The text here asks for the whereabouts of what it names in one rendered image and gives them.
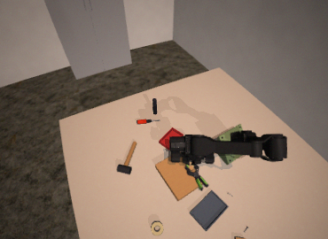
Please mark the black mallet with wooden handle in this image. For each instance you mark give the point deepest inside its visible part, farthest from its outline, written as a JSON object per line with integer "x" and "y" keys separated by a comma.
{"x": 125, "y": 168}

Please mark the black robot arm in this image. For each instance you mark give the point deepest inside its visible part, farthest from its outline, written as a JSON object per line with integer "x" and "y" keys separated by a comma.
{"x": 198, "y": 146}

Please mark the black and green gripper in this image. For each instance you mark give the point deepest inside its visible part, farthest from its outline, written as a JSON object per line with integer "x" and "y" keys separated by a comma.
{"x": 175, "y": 158}

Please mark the black spring clamp with green grips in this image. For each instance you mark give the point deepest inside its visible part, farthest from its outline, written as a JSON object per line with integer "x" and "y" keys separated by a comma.
{"x": 198, "y": 178}

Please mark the light brown wooden board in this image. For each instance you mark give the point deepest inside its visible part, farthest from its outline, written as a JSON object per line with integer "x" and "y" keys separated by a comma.
{"x": 174, "y": 174}

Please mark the beige ring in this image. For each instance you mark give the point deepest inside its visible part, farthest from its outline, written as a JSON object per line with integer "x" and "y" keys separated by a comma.
{"x": 155, "y": 224}

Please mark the black flat bar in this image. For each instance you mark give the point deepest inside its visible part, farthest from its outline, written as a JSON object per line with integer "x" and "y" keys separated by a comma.
{"x": 154, "y": 104}

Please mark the red tray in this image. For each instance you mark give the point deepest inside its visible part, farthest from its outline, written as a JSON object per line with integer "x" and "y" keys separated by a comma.
{"x": 164, "y": 141}

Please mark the red-handled screwdriver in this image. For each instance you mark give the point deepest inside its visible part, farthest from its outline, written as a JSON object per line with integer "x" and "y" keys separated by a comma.
{"x": 144, "y": 121}

